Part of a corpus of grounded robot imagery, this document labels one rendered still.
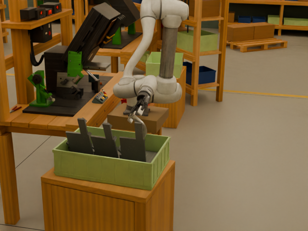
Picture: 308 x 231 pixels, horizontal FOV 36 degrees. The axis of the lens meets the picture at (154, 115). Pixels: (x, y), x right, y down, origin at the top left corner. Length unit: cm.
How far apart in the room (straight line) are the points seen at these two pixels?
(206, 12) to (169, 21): 327
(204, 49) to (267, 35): 452
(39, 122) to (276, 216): 206
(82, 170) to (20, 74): 129
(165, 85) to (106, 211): 105
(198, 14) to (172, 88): 296
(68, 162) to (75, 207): 27
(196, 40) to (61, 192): 384
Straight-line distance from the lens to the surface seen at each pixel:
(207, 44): 655
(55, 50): 415
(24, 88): 388
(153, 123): 330
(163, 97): 339
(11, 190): 383
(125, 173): 272
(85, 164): 279
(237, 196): 432
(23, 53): 380
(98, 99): 378
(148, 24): 312
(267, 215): 411
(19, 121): 357
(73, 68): 393
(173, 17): 319
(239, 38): 1043
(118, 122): 338
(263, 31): 1082
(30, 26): 363
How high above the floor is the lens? 212
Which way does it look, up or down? 20 degrees down
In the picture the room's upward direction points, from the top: 1 degrees clockwise
